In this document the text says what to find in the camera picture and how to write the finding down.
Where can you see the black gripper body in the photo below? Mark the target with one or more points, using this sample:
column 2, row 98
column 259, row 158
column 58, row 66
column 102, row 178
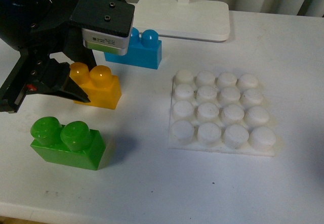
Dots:
column 19, row 18

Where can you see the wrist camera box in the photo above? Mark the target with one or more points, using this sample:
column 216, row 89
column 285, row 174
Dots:
column 106, row 25

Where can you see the yellow two-stud block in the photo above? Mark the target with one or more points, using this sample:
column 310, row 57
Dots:
column 101, row 86

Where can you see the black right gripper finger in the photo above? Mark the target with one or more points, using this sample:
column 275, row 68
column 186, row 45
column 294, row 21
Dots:
column 75, row 50

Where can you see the green two-stud block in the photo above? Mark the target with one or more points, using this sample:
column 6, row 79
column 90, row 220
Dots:
column 73, row 144

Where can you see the blue three-stud block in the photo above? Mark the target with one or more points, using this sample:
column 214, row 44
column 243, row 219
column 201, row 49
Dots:
column 144, row 50

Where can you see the white studded base plate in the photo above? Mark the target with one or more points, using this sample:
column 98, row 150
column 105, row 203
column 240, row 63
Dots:
column 223, row 114

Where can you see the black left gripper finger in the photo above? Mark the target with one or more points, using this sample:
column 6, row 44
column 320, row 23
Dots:
column 56, row 81

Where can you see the white desk lamp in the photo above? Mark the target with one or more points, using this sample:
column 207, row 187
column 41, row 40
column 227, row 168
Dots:
column 189, row 19

